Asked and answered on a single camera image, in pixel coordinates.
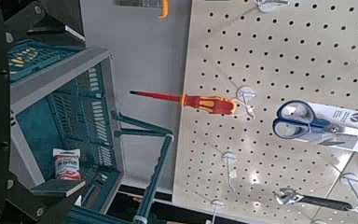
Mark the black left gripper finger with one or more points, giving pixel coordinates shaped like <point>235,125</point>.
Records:
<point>52,18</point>
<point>56,202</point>

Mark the blue scissors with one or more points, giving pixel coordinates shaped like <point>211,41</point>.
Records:
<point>338,115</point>

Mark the teal crate with grey rim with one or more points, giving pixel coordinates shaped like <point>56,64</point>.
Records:
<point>74,118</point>

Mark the white and red packet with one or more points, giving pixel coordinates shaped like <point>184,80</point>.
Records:
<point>66,165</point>

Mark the white pegboard hook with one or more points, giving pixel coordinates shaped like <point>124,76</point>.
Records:
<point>319,222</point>
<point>348,179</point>
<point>217,203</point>
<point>229,156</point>
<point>245,92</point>
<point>267,6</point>

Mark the red and yellow screwdriver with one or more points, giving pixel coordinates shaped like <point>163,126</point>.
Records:
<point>211,104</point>

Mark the large beige pegboard panel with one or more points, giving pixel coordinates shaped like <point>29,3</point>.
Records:
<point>292,46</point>

